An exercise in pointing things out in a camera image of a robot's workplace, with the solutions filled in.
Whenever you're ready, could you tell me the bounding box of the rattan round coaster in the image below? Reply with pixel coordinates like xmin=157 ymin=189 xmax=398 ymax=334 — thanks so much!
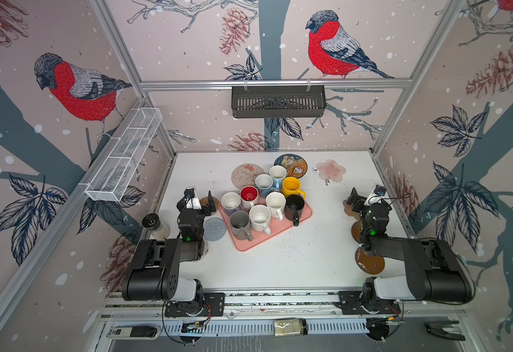
xmin=199 ymin=197 xmax=219 ymax=214

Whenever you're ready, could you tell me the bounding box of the cork flower coaster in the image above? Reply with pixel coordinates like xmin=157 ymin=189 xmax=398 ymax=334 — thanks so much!
xmin=343 ymin=200 xmax=360 ymax=220

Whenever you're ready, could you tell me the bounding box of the grey woven round coaster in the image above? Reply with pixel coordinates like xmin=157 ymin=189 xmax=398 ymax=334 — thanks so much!
xmin=203 ymin=218 xmax=227 ymax=242

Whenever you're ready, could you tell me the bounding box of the pink flower coaster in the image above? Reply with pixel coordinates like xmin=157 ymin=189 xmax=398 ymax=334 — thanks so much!
xmin=316 ymin=159 xmax=347 ymax=186

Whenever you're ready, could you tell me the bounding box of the pink bunny round coaster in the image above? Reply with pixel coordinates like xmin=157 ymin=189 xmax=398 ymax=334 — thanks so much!
xmin=231 ymin=164 xmax=265 ymax=190

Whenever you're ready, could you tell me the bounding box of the pink serving tray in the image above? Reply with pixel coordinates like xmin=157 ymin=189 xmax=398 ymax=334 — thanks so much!
xmin=218 ymin=197 xmax=314 ymax=252

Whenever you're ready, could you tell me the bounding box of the blue cartoon round coaster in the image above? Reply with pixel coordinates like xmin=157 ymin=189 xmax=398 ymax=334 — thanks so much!
xmin=274 ymin=153 xmax=308 ymax=179

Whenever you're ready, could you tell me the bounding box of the brown round wooden coaster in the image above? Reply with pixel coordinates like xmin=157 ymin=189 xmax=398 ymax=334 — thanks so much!
xmin=351 ymin=221 xmax=362 ymax=243

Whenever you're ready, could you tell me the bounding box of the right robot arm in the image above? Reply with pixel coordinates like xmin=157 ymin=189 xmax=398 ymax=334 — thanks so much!
xmin=346 ymin=185 xmax=476 ymax=310

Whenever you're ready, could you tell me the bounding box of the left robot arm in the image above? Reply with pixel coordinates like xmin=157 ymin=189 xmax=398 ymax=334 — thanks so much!
xmin=121 ymin=188 xmax=216 ymax=309

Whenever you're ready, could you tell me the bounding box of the lavender mug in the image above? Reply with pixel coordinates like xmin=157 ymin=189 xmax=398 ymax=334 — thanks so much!
xmin=221 ymin=192 xmax=242 ymax=217

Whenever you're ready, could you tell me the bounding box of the black lid spice jar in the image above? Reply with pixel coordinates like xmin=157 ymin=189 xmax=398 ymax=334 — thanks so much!
xmin=142 ymin=213 xmax=170 ymax=241

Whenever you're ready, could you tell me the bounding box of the grey mug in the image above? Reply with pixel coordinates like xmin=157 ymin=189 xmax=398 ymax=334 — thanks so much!
xmin=230 ymin=211 xmax=253 ymax=241

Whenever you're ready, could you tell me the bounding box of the dark glossy round coaster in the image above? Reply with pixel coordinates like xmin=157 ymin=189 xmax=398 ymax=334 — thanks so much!
xmin=355 ymin=246 xmax=385 ymax=276

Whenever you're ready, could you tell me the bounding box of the red interior white mug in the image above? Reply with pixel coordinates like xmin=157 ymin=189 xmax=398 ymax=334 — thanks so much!
xmin=240 ymin=186 xmax=259 ymax=211

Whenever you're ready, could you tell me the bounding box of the white mug front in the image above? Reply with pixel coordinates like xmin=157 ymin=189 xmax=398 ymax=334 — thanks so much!
xmin=249 ymin=205 xmax=271 ymax=236

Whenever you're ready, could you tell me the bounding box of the light blue mug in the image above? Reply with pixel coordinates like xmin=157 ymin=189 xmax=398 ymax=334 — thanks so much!
xmin=255 ymin=174 xmax=277 ymax=199

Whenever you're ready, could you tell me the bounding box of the black mug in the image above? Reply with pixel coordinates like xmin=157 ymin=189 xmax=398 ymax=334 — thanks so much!
xmin=284 ymin=194 xmax=306 ymax=227

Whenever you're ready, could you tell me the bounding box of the white mug middle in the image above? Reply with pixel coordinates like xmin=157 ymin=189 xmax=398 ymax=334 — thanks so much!
xmin=265 ymin=192 xmax=286 ymax=221

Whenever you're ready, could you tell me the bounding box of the yellow mug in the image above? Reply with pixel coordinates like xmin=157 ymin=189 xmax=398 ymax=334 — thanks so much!
xmin=281 ymin=177 xmax=306 ymax=199

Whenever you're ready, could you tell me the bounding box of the white blue mug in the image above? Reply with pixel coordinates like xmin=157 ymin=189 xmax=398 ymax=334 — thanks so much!
xmin=268 ymin=165 xmax=287 ymax=192

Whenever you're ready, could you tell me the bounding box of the black white power strip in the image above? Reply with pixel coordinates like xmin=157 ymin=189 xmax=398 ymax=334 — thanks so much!
xmin=107 ymin=326 xmax=161 ymax=340

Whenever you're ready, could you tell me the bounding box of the black clamp tool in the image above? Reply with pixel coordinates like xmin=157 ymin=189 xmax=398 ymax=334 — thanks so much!
xmin=424 ymin=321 xmax=466 ymax=341

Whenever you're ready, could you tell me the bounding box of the taped small box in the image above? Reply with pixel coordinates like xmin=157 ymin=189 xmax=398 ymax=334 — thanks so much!
xmin=274 ymin=318 xmax=308 ymax=337

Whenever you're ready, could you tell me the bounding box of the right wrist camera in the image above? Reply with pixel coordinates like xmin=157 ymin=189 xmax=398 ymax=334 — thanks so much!
xmin=364 ymin=184 xmax=387 ymax=206

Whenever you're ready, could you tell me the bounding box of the white wire basket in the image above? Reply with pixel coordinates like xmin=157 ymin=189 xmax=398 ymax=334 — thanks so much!
xmin=85 ymin=107 xmax=162 ymax=202

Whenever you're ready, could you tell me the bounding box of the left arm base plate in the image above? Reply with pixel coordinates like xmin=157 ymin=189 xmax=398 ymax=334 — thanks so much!
xmin=164 ymin=293 xmax=225 ymax=318

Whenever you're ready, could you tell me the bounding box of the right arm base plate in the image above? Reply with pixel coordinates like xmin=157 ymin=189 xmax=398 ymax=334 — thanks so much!
xmin=335 ymin=291 xmax=402 ymax=316

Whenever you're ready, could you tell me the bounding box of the black wall basket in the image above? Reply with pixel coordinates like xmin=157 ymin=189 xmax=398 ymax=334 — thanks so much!
xmin=232 ymin=86 xmax=326 ymax=119

